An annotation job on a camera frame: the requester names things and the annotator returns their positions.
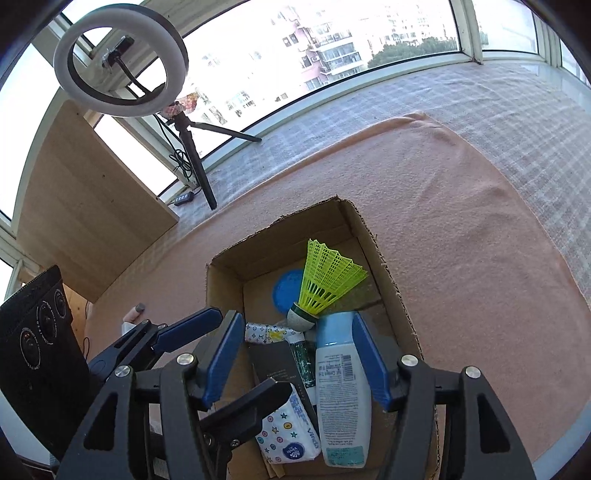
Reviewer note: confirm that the white lotion bottle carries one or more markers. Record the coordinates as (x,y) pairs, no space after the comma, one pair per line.
(341,392)

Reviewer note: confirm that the black card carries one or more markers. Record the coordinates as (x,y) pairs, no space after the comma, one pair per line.
(272,364)

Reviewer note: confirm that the pine plank panel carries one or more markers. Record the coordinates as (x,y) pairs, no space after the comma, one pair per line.
(78,309)

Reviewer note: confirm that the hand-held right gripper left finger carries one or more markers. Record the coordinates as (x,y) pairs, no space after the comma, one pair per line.
(226,360)

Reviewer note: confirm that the grey checkered cloth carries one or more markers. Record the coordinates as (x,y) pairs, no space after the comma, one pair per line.
(461,101)

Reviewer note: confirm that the blue round lid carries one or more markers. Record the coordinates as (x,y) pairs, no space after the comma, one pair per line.
(284,293)

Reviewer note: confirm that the white patterned lighter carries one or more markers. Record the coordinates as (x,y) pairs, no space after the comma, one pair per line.
(263,332)

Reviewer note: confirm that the white plug charger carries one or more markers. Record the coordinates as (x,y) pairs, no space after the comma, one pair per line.
(128,327)

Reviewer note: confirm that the large light wooden board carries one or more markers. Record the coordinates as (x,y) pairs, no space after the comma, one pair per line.
(83,207)

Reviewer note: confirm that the black camera on gooseneck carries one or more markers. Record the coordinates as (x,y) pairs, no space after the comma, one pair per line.
(117,50)

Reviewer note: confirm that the white window frame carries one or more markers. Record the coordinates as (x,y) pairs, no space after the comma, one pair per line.
(466,27)

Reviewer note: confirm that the floral cloth wrap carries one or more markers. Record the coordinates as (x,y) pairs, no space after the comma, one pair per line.
(178,108)

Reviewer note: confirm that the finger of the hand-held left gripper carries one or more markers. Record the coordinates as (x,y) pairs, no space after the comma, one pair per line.
(258,406)
(189,330)

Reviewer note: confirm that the cardboard box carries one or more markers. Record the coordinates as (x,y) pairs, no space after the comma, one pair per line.
(277,249)

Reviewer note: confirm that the apartment buildings outside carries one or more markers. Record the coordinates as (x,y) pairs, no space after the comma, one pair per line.
(332,50)

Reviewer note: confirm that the star patterned tissue pack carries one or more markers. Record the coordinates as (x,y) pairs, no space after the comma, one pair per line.
(286,434)

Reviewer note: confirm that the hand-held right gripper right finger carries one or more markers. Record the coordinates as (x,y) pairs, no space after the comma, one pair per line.
(371,364)

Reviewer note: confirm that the pink tube with grey cap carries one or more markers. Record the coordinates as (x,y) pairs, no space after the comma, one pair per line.
(135,314)

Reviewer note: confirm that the black tripod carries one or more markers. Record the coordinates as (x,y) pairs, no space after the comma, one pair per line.
(198,170)

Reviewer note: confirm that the yellow shuttlecock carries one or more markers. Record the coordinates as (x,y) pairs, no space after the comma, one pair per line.
(328,277)

